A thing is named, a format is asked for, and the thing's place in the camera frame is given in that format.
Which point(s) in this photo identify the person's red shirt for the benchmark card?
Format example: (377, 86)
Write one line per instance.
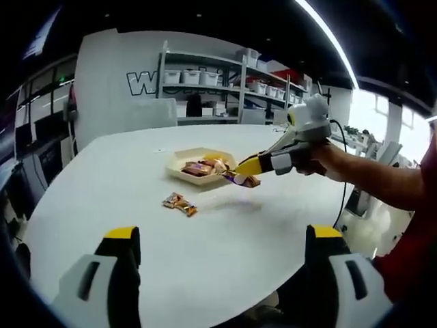
(409, 259)

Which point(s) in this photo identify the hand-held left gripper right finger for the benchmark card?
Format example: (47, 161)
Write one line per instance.
(341, 290)

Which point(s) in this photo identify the white chair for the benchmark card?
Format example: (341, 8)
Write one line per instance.
(254, 117)
(362, 205)
(165, 112)
(392, 152)

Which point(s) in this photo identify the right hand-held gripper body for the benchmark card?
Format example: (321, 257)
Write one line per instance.
(312, 119)

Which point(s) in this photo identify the green exit sign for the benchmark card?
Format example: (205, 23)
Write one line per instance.
(65, 80)

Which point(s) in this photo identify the person's right hand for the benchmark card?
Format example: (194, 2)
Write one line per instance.
(317, 160)

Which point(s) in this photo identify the brown packet with purple label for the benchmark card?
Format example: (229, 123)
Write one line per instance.
(244, 179)
(196, 168)

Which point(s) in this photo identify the red storage box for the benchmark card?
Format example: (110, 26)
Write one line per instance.
(286, 75)

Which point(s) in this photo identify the grey metal shelving rack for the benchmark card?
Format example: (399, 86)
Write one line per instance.
(244, 89)

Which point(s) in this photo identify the grey desk counter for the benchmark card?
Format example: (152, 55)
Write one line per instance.
(48, 164)

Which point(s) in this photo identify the shiny orange snack packet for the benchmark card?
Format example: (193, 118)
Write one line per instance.
(181, 204)

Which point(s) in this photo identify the group of white storage bins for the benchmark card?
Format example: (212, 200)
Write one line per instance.
(189, 77)

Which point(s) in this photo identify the beige hexagonal container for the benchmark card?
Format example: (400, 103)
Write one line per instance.
(191, 179)

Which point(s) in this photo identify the black backpack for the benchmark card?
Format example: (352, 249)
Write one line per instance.
(194, 105)

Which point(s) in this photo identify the white cartons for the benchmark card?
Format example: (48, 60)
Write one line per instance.
(213, 108)

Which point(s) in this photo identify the black monitor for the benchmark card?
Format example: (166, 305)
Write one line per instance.
(50, 127)

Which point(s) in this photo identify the long curved ceiling light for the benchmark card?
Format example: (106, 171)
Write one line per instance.
(336, 41)

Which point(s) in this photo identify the black stand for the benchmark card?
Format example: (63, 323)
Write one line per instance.
(328, 92)

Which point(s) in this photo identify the yellow clear snack packet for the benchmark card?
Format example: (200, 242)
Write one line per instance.
(212, 158)
(222, 166)

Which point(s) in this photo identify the large white hanging screen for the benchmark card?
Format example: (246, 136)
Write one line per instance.
(41, 34)

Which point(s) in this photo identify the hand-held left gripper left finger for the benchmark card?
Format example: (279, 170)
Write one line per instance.
(99, 290)

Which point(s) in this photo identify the red hanging bag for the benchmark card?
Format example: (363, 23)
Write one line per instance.
(71, 104)

